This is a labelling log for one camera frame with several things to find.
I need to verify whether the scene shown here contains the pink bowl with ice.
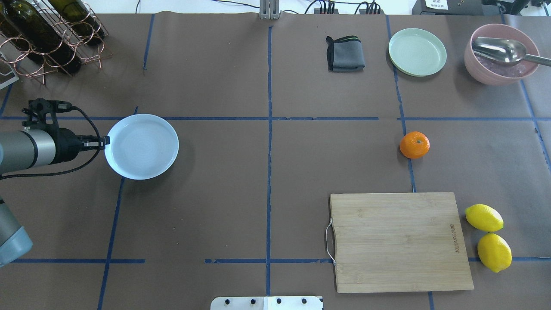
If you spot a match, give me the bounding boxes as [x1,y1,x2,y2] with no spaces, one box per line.
[463,23,540,86]

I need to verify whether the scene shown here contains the aluminium frame post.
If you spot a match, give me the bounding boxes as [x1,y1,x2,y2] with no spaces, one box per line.
[259,0,281,20]

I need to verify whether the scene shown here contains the white metal base plate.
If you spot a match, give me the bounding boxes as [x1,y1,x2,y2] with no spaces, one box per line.
[210,295,324,310]

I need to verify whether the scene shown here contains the light green plate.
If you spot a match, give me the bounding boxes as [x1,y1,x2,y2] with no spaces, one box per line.
[388,28,447,77]

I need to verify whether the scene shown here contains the dark wine bottle right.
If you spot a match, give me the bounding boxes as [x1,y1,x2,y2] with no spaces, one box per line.
[49,0,105,47]

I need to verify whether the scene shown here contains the light blue plate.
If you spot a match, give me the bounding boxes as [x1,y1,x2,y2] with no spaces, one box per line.
[104,114,179,180]

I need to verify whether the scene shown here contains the dark wine bottle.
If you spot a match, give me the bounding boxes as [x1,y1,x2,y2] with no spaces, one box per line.
[1,0,81,76]
[49,0,105,47]

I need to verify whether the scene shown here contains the folded grey cloth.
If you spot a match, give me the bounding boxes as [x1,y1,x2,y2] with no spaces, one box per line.
[325,35,366,72]

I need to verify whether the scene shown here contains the copper wire bottle rack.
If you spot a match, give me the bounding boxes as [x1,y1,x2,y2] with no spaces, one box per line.
[1,0,113,84]

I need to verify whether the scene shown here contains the lower yellow lemon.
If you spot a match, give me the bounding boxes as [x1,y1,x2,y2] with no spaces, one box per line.
[477,233,512,273]

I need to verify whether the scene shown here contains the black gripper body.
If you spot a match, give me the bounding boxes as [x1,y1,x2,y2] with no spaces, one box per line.
[53,129,84,164]

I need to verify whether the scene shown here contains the yellow lemon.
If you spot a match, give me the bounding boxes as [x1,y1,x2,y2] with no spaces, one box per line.
[465,204,504,233]
[477,233,512,273]

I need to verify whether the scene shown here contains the dark wine bottle left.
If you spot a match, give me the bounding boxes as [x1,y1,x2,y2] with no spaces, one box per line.
[1,0,81,76]

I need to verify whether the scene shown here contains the upper yellow lemon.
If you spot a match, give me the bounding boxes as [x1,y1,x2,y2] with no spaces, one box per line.
[465,204,504,233]

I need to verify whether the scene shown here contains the orange fruit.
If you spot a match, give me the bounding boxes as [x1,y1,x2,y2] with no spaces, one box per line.
[398,131,430,159]

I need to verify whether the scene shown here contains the metal scoop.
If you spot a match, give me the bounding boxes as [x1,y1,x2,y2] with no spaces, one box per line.
[471,37,551,66]

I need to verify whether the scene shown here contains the wooden cutting board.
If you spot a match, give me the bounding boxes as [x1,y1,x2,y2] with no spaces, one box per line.
[329,192,474,294]

